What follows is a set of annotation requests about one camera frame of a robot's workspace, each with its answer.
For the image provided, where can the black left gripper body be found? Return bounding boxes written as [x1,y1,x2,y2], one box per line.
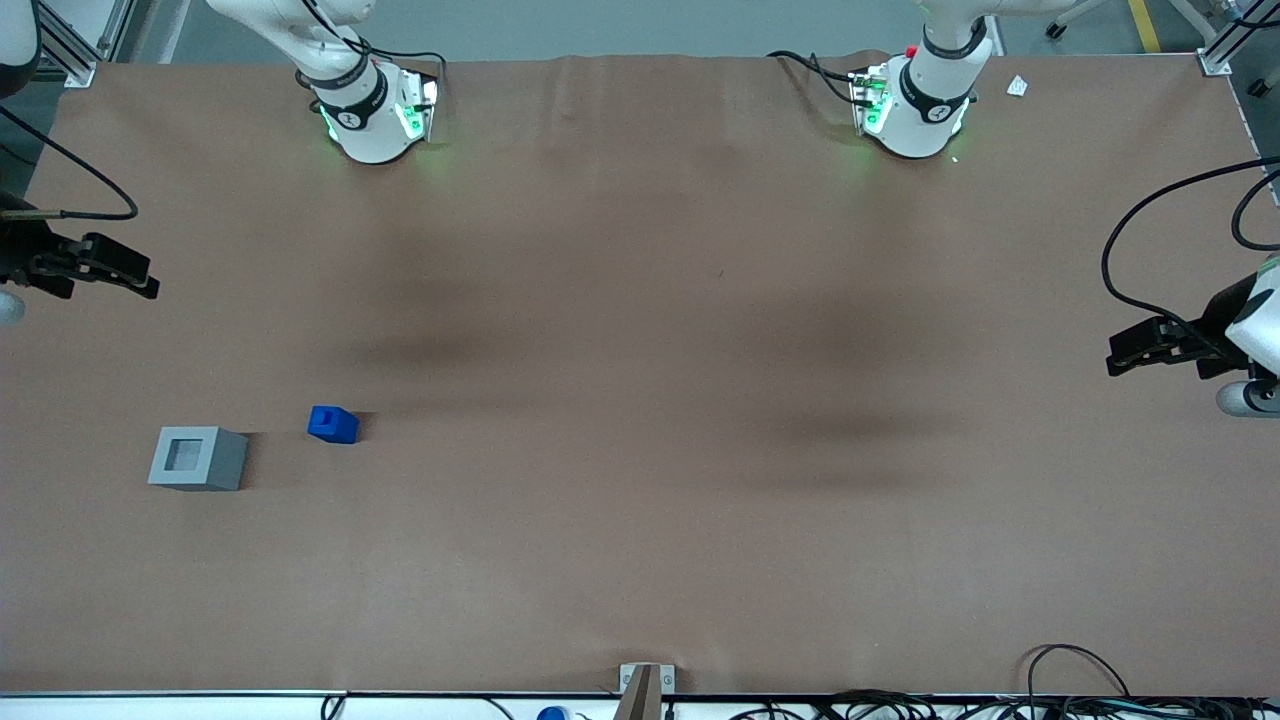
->
[1160,278,1253,381]

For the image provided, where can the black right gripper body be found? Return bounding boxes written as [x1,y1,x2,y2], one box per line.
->
[0,190,83,300]

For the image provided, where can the blue plastic insert part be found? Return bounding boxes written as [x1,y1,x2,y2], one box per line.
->
[307,405,360,445]

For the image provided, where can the gray square base block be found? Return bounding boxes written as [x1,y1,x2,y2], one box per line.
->
[148,426,249,492]

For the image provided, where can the chair leg with caster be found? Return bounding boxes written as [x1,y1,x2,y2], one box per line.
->
[1045,0,1111,39]

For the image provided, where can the brown table mat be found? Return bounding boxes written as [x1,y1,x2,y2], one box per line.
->
[0,50,1280,698]

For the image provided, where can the long black left arm cable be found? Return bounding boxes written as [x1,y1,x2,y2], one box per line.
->
[1101,157,1280,356]

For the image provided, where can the short black looped cable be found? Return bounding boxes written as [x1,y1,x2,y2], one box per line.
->
[1231,170,1280,251]

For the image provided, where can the aluminium frame post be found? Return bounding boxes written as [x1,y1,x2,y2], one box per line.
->
[35,0,131,89]
[1170,0,1280,77]

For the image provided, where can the black arched cable loop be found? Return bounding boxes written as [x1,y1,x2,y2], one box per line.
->
[1027,644,1132,698]

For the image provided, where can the black right base cable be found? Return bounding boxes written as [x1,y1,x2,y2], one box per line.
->
[355,40,448,101]

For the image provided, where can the black base cable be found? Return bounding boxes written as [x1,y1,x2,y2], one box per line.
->
[355,40,448,101]
[767,50,863,106]

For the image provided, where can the black tangled cable bundle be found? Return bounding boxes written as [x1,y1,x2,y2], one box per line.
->
[730,688,1280,720]

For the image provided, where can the black left base cable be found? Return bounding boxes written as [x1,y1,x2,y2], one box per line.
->
[767,50,863,106]

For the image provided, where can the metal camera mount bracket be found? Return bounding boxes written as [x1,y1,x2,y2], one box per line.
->
[612,663,676,720]

